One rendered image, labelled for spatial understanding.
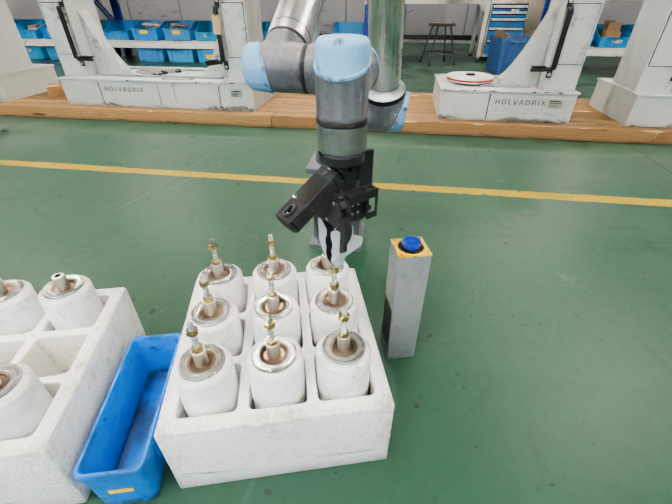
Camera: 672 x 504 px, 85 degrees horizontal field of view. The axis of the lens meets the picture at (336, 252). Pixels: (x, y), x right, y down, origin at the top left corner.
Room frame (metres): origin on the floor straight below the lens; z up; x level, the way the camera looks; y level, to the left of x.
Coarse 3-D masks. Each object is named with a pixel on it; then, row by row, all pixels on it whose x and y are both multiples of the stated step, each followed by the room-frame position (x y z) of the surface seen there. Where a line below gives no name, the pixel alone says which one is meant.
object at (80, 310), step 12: (84, 276) 0.63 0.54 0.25; (84, 288) 0.59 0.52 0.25; (48, 300) 0.55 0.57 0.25; (60, 300) 0.55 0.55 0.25; (72, 300) 0.55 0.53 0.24; (84, 300) 0.57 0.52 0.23; (96, 300) 0.59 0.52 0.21; (48, 312) 0.54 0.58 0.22; (60, 312) 0.54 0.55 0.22; (72, 312) 0.55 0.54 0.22; (84, 312) 0.56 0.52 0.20; (96, 312) 0.58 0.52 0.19; (60, 324) 0.54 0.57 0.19; (72, 324) 0.54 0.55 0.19; (84, 324) 0.55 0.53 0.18
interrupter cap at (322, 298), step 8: (328, 288) 0.58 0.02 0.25; (320, 296) 0.55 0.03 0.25; (328, 296) 0.56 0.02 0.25; (344, 296) 0.56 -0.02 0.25; (352, 296) 0.55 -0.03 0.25; (320, 304) 0.53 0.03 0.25; (328, 304) 0.53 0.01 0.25; (336, 304) 0.53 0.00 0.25; (344, 304) 0.53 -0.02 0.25; (352, 304) 0.53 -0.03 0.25; (328, 312) 0.51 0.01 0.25; (336, 312) 0.51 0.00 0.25
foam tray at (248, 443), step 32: (352, 288) 0.67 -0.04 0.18; (384, 384) 0.40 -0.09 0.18; (160, 416) 0.35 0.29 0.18; (224, 416) 0.34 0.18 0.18; (256, 416) 0.34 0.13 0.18; (288, 416) 0.34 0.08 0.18; (320, 416) 0.35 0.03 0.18; (352, 416) 0.35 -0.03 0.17; (384, 416) 0.36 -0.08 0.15; (160, 448) 0.31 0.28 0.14; (192, 448) 0.32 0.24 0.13; (224, 448) 0.32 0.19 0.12; (256, 448) 0.33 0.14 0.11; (288, 448) 0.34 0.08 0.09; (320, 448) 0.34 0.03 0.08; (352, 448) 0.35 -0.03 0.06; (384, 448) 0.36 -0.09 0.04; (192, 480) 0.31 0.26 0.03; (224, 480) 0.32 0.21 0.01
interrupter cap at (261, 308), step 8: (264, 296) 0.55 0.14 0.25; (280, 296) 0.55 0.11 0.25; (288, 296) 0.55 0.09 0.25; (256, 304) 0.53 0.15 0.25; (264, 304) 0.53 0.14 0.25; (280, 304) 0.53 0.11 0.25; (288, 304) 0.53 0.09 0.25; (256, 312) 0.51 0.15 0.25; (264, 312) 0.51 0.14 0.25; (272, 312) 0.51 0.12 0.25; (280, 312) 0.51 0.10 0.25; (288, 312) 0.51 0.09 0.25
